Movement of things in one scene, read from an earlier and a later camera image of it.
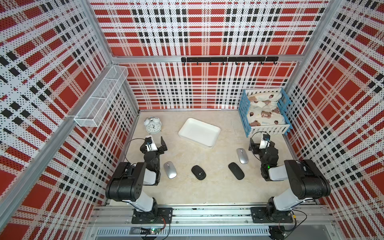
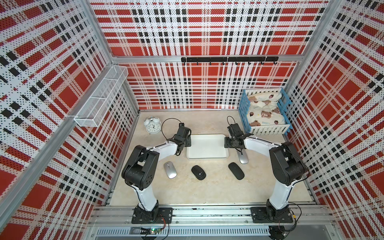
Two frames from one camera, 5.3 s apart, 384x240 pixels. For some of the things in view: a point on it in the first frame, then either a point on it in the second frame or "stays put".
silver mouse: [242, 156] stays put
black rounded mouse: [199, 172] stays put
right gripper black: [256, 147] to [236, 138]
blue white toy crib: [265, 111] stays put
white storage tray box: [199, 132] to [207, 146]
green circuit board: [147, 230] stays put
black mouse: [238, 173] stays put
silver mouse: [170, 169] stays put
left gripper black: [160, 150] to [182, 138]
